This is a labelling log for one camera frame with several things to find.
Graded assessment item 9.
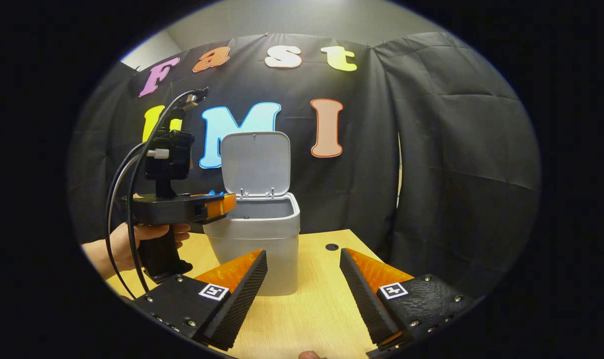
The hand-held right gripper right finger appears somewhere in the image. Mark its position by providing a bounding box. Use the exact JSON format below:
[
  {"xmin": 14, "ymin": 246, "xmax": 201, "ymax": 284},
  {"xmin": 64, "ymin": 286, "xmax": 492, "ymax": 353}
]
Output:
[{"xmin": 340, "ymin": 248, "xmax": 477, "ymax": 357}]

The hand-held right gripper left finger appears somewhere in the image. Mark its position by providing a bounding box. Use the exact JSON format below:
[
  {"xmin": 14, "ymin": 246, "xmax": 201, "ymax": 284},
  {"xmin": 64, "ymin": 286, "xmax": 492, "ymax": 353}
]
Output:
[{"xmin": 132, "ymin": 249, "xmax": 268, "ymax": 352}]

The wooden desktop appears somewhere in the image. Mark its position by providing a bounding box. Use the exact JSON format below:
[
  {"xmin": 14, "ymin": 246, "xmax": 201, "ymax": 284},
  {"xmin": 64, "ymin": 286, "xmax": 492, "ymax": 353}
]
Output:
[{"xmin": 105, "ymin": 229, "xmax": 417, "ymax": 359}]

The white desktop garbage bin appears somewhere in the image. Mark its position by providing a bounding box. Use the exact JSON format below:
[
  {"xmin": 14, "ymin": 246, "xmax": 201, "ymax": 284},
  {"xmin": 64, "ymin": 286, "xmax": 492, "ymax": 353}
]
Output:
[{"xmin": 203, "ymin": 131, "xmax": 301, "ymax": 297}]

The black cable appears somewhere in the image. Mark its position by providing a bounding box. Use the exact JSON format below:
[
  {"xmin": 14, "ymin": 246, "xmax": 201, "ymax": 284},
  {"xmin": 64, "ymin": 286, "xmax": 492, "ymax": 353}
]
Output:
[
  {"xmin": 105, "ymin": 142, "xmax": 170, "ymax": 300},
  {"xmin": 126, "ymin": 87, "xmax": 210, "ymax": 294}
]

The black backdrop cloth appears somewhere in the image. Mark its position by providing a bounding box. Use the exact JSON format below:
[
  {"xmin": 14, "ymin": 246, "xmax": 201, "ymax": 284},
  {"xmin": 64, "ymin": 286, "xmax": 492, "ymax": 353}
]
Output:
[{"xmin": 67, "ymin": 32, "xmax": 542, "ymax": 300}]

